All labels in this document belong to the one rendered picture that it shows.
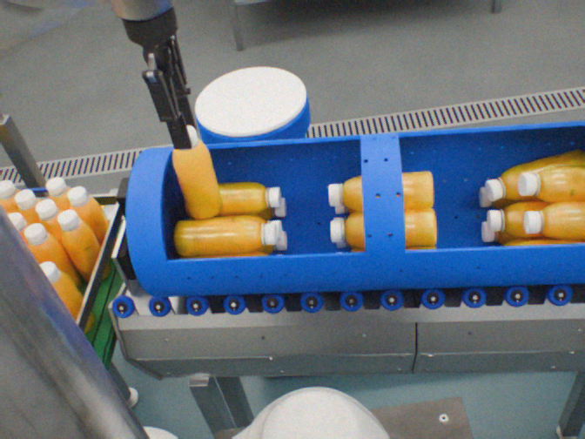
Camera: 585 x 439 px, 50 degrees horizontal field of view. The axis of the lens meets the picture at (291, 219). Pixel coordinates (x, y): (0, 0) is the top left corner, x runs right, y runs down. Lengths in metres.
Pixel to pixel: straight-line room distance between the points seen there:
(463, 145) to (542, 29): 2.64
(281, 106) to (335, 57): 2.11
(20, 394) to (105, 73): 3.53
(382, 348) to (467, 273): 0.28
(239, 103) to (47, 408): 1.17
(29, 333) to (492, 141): 0.97
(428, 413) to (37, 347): 0.63
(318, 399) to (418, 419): 0.31
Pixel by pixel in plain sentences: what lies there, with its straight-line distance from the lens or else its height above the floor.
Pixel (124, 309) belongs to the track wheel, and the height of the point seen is 0.96.
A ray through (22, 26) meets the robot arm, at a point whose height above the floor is 1.80.
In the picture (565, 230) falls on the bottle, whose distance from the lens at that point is 1.13.
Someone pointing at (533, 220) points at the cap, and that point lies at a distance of 1.13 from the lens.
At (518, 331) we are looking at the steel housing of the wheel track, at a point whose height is 0.88.
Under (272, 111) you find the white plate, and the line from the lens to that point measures 1.52.
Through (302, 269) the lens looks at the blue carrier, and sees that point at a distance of 1.06.
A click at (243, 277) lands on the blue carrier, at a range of 1.09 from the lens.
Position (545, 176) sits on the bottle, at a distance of 1.15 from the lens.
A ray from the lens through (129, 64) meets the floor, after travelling 3.96.
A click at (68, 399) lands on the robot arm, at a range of 0.50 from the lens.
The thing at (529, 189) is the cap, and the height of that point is 1.14.
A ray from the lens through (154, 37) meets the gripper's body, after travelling 0.93.
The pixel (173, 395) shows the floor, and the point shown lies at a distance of 2.29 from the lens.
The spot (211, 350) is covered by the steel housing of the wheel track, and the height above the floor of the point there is 0.85.
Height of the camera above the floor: 1.93
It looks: 46 degrees down
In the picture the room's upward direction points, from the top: 10 degrees counter-clockwise
